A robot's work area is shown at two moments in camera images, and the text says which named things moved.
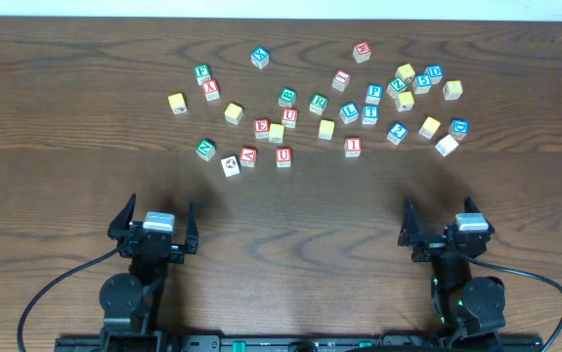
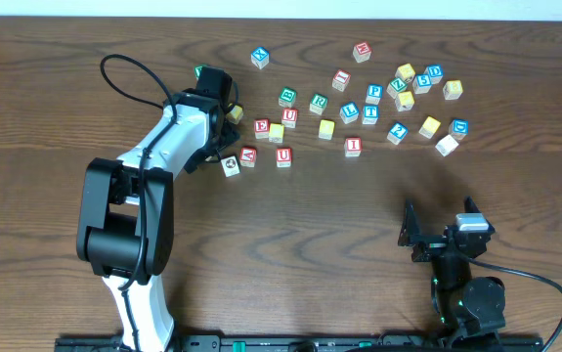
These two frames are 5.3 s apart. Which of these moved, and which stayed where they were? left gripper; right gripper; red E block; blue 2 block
Moved: left gripper
Stayed: blue 2 block; red E block; right gripper
